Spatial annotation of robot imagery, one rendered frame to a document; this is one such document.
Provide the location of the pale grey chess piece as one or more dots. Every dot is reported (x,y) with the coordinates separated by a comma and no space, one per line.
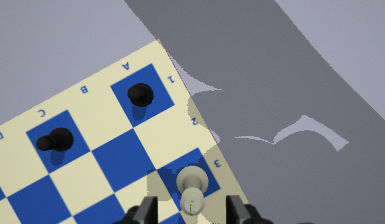
(192,183)

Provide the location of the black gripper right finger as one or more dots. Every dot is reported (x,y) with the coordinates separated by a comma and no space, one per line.
(239,213)

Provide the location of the black pawn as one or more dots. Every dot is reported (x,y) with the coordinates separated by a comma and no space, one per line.
(59,139)
(140,94)

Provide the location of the blue and cream chessboard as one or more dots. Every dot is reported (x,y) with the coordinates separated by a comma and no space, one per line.
(120,152)

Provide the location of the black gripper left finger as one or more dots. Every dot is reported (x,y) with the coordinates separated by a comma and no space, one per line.
(145,213)

